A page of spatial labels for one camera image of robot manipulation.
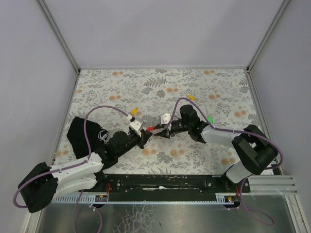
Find orange tag key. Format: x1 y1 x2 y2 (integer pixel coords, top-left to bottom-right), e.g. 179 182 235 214
131 107 138 115

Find green tag key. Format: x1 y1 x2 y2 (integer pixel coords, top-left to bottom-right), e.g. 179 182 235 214
206 111 214 125

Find red grey key organizer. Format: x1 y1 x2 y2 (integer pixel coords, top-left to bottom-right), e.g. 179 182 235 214
146 126 156 132

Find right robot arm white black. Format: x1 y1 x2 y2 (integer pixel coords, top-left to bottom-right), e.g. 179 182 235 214
153 105 278 183

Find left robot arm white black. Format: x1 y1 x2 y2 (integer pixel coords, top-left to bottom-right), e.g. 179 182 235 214
17 130 153 213

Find yellow tag key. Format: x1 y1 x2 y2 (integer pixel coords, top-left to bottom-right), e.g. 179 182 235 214
188 95 204 103

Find black cloth cap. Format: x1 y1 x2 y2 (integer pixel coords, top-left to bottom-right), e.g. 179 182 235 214
67 116 109 159

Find floral table mat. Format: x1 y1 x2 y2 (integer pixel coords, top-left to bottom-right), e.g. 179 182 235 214
64 69 260 174

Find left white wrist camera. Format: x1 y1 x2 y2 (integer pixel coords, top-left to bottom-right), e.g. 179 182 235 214
126 114 143 134

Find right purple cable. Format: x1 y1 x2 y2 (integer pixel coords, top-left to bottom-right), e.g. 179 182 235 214
171 98 285 169

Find purple cable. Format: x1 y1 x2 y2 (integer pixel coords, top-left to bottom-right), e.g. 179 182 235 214
171 98 285 169
13 106 129 209

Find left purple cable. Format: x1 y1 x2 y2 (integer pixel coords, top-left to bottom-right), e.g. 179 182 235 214
13 106 129 209

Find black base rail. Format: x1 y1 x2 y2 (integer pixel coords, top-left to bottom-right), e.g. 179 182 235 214
89 172 250 202

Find aluminium frame posts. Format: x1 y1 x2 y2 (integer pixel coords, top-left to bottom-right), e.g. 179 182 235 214
36 0 292 73

